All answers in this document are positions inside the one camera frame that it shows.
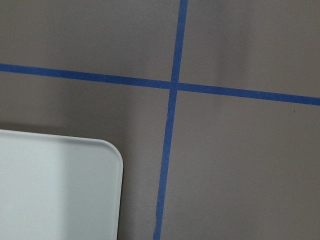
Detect white plastic tray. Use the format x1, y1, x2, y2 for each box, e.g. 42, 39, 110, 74
0, 130, 123, 240

